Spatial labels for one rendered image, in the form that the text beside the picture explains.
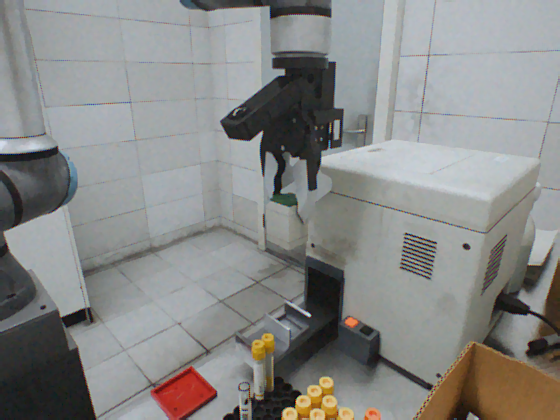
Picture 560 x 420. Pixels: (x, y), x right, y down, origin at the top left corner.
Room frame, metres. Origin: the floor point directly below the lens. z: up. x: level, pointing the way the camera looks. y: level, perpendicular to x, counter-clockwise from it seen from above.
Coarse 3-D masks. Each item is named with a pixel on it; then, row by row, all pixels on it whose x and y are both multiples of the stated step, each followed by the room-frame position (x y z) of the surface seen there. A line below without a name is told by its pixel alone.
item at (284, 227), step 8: (272, 208) 0.46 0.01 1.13; (280, 208) 0.45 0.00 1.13; (288, 208) 0.44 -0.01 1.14; (296, 208) 0.45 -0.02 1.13; (272, 216) 0.46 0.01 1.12; (280, 216) 0.45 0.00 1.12; (288, 216) 0.44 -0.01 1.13; (296, 216) 0.45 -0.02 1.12; (272, 224) 0.46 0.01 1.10; (280, 224) 0.45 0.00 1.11; (288, 224) 0.44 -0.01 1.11; (296, 224) 0.45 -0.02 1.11; (304, 224) 0.46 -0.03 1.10; (272, 232) 0.46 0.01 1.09; (280, 232) 0.45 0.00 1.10; (288, 232) 0.44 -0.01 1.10; (296, 232) 0.45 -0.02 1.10; (304, 232) 0.46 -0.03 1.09; (272, 240) 0.46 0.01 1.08; (280, 240) 0.45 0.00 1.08; (288, 240) 0.44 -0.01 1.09; (296, 240) 0.45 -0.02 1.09; (304, 240) 0.46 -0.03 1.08; (288, 248) 0.44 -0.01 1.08
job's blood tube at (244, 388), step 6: (240, 384) 0.30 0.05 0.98; (246, 384) 0.30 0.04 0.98; (240, 390) 0.29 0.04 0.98; (246, 390) 0.29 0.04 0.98; (240, 396) 0.29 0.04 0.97; (246, 396) 0.29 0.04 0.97; (240, 402) 0.29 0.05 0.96; (246, 402) 0.29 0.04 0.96; (240, 408) 0.29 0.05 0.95; (246, 408) 0.29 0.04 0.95; (240, 414) 0.29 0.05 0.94; (246, 414) 0.29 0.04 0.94
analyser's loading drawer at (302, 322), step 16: (288, 304) 0.49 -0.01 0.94; (304, 304) 0.54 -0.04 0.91; (320, 304) 0.54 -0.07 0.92; (336, 304) 0.54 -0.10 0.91; (272, 320) 0.46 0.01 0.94; (288, 320) 0.49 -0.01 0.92; (304, 320) 0.47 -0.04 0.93; (320, 320) 0.49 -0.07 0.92; (240, 336) 0.43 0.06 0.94; (256, 336) 0.45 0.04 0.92; (288, 336) 0.43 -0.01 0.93; (304, 336) 0.45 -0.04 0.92; (240, 352) 0.43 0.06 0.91; (288, 352) 0.42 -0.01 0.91
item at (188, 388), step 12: (192, 372) 0.41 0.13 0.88; (168, 384) 0.39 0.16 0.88; (180, 384) 0.39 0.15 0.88; (192, 384) 0.39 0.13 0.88; (204, 384) 0.39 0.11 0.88; (156, 396) 0.37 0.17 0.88; (168, 396) 0.37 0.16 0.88; (180, 396) 0.37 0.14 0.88; (192, 396) 0.37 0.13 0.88; (204, 396) 0.37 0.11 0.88; (168, 408) 0.35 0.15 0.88; (180, 408) 0.35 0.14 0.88; (192, 408) 0.35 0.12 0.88
